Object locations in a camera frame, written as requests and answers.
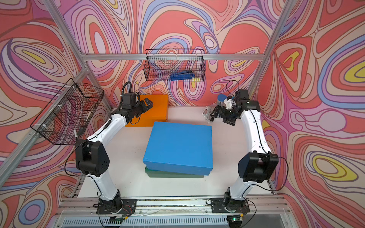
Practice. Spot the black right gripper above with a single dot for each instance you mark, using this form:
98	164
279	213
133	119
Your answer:
223	109

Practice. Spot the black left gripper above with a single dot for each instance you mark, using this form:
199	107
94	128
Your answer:
142	104

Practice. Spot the orange shoebox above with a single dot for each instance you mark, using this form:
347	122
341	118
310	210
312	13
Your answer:
158	113

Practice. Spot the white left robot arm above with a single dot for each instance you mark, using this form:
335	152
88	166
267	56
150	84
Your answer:
93	161

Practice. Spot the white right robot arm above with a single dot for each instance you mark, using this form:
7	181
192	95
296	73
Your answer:
258	164

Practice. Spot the clear jar blue lid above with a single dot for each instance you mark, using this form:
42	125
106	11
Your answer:
208	109

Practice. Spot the blue tool in basket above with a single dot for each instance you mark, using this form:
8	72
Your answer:
183	75

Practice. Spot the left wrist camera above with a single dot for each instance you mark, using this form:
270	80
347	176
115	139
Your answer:
130	99

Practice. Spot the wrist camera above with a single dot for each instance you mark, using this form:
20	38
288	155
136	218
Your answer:
130	99
238	99

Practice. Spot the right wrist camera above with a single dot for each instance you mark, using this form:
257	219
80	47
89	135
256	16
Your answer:
238	99

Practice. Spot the black wire basket back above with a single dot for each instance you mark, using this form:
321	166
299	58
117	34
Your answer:
160	68

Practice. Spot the black wire basket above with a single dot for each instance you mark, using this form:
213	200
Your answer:
70	118
160	68

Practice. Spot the aluminium frame horizontal bar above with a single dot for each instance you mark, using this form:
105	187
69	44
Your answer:
174	56

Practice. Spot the black wire basket left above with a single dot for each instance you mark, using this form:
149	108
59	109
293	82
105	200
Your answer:
70	118

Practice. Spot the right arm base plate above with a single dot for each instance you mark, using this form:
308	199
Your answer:
223	205

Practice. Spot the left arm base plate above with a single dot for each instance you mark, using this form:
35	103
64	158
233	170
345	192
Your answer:
124	207

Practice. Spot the aluminium frame left post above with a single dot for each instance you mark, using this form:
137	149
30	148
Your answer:
68	37

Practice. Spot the aluminium frame post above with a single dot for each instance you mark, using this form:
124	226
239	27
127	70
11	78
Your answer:
68	37
259	72

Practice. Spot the aluminium front rail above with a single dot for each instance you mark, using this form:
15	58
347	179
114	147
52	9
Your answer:
259	211

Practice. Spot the aluminium frame right post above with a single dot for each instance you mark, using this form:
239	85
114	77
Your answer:
259	72

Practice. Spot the aluminium frame left diagonal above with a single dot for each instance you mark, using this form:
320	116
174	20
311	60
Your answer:
10	163

